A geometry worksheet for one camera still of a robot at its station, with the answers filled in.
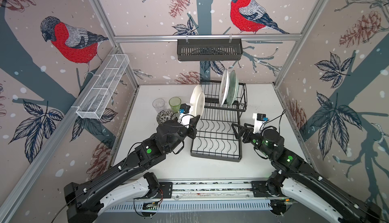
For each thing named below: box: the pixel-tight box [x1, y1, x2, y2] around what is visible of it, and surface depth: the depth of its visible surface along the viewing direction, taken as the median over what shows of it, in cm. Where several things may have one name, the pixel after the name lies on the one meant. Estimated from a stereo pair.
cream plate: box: [189, 84, 206, 118], surface depth 63 cm
